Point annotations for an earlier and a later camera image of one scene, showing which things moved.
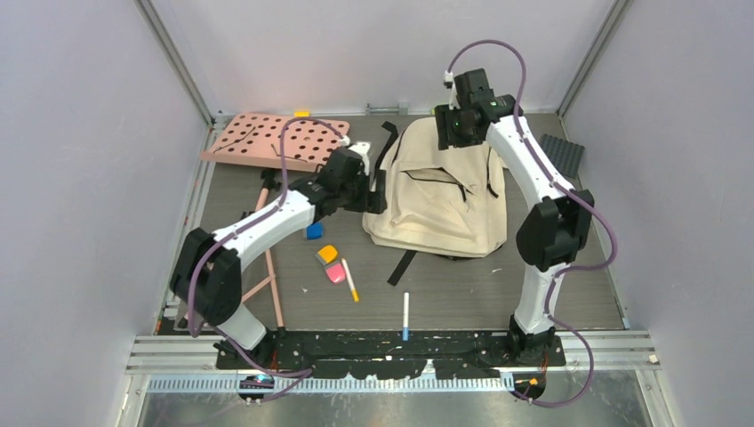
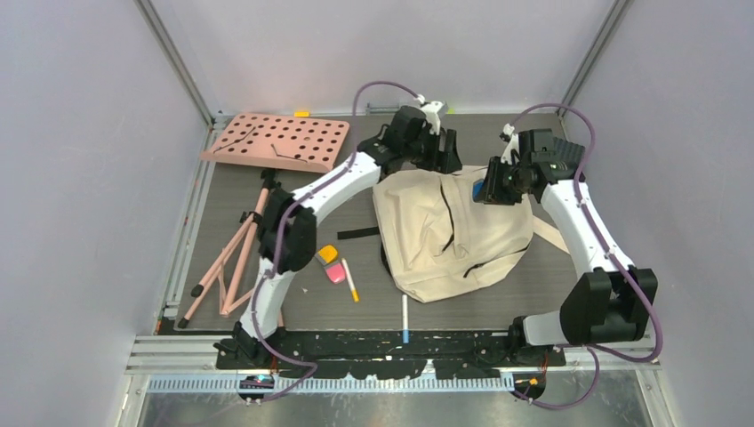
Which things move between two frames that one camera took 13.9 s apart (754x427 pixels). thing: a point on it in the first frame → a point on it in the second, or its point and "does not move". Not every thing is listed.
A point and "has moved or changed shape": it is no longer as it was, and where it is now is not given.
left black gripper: [372, 202] → [444, 163]
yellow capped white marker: [354, 291] does not move
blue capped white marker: [405, 316] does not move
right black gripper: [444, 115] → [493, 193]
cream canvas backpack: [449, 202] has moved or changed shape
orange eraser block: [326, 254] does not move
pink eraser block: [335, 272] does not move
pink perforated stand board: [256, 140] does not move
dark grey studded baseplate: [565, 154] does not move
